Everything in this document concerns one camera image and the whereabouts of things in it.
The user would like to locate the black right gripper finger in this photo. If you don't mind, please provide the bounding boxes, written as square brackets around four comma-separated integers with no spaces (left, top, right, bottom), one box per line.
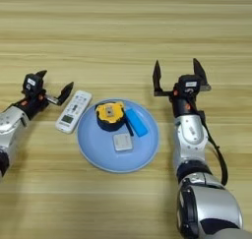
[192,57,210,87]
[152,59,164,93]

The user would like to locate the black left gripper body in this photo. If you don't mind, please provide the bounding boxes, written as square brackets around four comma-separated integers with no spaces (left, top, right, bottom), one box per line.
[12,85,62,120]

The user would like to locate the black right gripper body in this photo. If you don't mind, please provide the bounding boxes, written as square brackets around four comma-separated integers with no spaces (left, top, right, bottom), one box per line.
[153,83,212,120]

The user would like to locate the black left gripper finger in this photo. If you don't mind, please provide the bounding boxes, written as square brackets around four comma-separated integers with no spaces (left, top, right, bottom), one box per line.
[56,81,75,106]
[34,69,48,81]

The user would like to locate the white remote control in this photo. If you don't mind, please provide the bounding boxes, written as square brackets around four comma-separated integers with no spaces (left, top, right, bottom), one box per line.
[54,90,94,135]

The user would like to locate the silver square metal box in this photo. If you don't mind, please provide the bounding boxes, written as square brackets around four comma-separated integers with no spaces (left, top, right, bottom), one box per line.
[111,132,135,152]

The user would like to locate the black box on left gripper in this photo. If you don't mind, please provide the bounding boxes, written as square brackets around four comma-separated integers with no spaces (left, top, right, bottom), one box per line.
[22,72,45,98]

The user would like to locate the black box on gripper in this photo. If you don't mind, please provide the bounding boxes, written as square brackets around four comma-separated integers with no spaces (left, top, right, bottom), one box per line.
[177,73,202,95]
[22,72,45,98]

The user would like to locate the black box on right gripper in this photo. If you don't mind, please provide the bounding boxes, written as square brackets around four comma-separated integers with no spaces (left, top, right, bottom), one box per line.
[177,73,202,95]

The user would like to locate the yellow and navy tape measure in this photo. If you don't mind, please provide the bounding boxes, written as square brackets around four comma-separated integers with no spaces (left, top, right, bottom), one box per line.
[94,99,135,138]

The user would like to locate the blue rectangular block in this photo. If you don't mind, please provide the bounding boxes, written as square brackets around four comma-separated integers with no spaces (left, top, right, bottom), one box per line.
[125,107,150,139]

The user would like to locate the light blue round plate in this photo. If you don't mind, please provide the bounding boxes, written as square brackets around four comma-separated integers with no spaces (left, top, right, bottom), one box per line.
[76,97,160,174]

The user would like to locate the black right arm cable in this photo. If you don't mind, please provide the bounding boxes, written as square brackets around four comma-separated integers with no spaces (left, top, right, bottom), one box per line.
[196,109,229,187]

